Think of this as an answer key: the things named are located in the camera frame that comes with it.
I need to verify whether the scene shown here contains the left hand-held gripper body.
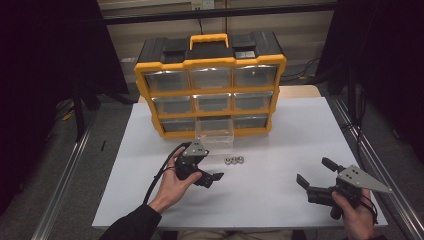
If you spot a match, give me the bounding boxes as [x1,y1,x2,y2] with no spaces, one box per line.
[174,139,212,184]

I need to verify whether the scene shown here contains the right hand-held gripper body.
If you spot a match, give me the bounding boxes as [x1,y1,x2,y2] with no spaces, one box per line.
[305,164,394,221]

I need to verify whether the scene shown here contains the clear plastic pull-out drawer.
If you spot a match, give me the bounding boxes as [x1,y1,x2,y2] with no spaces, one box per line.
[194,116,235,155]

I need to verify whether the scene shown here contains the yellow black drawer organizer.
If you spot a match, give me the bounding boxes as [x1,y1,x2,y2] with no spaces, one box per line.
[133,31,288,140]

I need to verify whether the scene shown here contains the person's left hand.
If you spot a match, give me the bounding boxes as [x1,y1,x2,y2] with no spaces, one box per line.
[148,146,204,214]

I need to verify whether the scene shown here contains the person's right hand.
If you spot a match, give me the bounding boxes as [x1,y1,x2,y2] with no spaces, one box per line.
[331,188,378,240]

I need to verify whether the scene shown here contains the white table board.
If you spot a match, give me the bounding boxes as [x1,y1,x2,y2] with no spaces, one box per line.
[92,96,389,231]

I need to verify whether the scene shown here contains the person's legs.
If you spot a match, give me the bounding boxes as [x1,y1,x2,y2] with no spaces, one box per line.
[176,229,294,240]

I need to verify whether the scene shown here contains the set of closed clear drawers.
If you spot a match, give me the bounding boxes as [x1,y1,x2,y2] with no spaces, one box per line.
[143,64,278,133]

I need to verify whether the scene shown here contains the black metal stand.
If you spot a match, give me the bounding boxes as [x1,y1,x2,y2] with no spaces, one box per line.
[70,88,102,143]

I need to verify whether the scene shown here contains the black curtain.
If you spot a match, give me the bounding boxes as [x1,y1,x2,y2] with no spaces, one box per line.
[314,0,424,164]
[0,0,130,214]

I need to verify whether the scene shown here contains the black horizontal bar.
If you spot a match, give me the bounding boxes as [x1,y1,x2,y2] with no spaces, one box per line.
[103,2,338,25]

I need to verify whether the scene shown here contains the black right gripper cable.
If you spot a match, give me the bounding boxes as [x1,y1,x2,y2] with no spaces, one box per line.
[361,194,380,225]

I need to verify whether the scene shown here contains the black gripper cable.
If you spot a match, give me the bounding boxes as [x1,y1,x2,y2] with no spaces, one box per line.
[361,194,380,225]
[142,141,193,205]

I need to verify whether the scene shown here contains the aluminium floor rail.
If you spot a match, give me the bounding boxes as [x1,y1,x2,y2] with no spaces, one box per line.
[31,109,98,240]
[328,96,424,240]

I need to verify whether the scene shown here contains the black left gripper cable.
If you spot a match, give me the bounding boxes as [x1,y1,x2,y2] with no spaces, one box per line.
[142,141,193,205]

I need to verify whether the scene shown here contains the black floor cables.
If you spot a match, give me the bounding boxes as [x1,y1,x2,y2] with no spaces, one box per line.
[281,57,322,83]

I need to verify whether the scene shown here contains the white wall outlet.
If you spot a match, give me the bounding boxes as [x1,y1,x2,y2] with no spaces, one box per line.
[191,0,215,11]

